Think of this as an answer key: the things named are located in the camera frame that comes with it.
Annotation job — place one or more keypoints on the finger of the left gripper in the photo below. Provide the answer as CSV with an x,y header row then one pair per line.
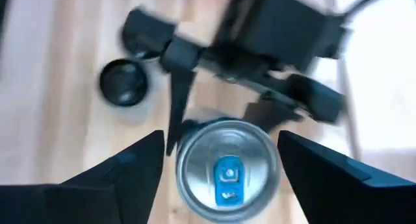
x,y
269,115
180,100

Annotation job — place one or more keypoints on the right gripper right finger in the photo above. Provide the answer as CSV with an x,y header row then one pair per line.
x,y
341,194

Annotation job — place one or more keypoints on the silver can with blue tab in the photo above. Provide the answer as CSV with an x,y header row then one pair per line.
x,y
201,159

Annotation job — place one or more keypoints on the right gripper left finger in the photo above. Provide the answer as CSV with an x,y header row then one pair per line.
x,y
97,198

